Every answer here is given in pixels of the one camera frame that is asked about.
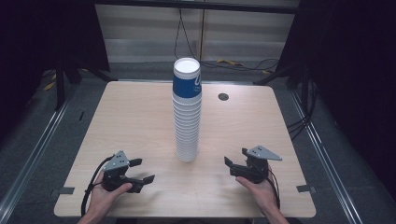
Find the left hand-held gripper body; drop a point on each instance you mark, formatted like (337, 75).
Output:
(115, 161)

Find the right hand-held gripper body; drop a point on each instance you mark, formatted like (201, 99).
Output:
(257, 168)

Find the stack of white paper cups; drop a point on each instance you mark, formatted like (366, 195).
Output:
(186, 130)

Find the person's right hand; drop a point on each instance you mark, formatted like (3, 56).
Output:
(264, 194)

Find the person's left hand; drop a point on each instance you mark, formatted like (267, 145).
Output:
(101, 199)

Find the grey tape strip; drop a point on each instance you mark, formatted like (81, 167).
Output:
(64, 190)
(306, 188)

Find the dark round table grommet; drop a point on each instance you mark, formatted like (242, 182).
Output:
(223, 96)

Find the yellow tape piece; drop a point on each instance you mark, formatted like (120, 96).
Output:
(49, 86)
(266, 72)
(229, 62)

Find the black metal stand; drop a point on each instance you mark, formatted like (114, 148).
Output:
(59, 87)
(302, 84)

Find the dark curtain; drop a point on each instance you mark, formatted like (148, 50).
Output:
(342, 62)
(46, 34)

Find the black overhead beam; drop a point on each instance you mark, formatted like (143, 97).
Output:
(199, 6)

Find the metal floor rail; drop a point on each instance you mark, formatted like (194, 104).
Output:
(323, 155)
(37, 146)

